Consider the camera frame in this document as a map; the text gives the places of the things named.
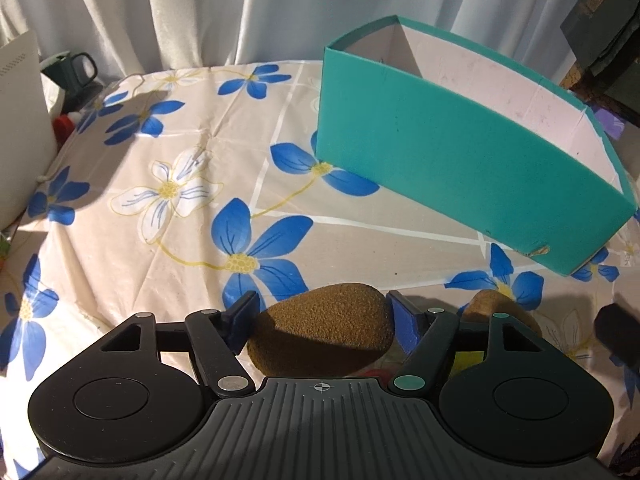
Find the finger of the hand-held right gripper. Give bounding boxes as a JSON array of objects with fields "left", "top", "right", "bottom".
[{"left": 594, "top": 302, "right": 640, "bottom": 363}]

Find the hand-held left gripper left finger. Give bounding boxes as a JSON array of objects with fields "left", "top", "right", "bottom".
[{"left": 97, "top": 290, "right": 261, "bottom": 397}]

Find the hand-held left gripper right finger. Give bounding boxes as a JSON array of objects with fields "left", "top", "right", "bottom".
[{"left": 387, "top": 290, "right": 551, "bottom": 396}]

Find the large brown kiwi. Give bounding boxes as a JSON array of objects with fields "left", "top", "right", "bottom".
[{"left": 246, "top": 283, "right": 396, "bottom": 377}]

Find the small brown kiwi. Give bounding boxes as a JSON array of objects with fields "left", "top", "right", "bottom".
[{"left": 462, "top": 289, "right": 543, "bottom": 338}]

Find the teal cardboard box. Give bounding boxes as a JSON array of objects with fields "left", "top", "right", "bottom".
[{"left": 315, "top": 15, "right": 636, "bottom": 278}]

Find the floral tablecloth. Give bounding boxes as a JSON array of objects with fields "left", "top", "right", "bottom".
[{"left": 0, "top": 60, "right": 640, "bottom": 480}]

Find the purple packet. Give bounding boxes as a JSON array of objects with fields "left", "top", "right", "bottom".
[{"left": 597, "top": 107, "right": 627, "bottom": 139}]

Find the dark green paper bag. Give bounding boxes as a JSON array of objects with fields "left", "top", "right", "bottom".
[
  {"left": 587, "top": 10, "right": 640, "bottom": 128},
  {"left": 560, "top": 0, "right": 640, "bottom": 63}
]

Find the red bottle with white cap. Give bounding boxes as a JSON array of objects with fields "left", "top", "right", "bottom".
[{"left": 52, "top": 114, "right": 83, "bottom": 142}]

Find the white plastic appliance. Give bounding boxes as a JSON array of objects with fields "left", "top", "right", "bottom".
[{"left": 0, "top": 27, "right": 58, "bottom": 231}]

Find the dark green mug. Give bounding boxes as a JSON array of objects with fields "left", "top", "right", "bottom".
[{"left": 40, "top": 51, "right": 98, "bottom": 98}]

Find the white curtain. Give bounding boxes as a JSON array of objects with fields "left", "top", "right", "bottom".
[{"left": 0, "top": 0, "right": 591, "bottom": 88}]

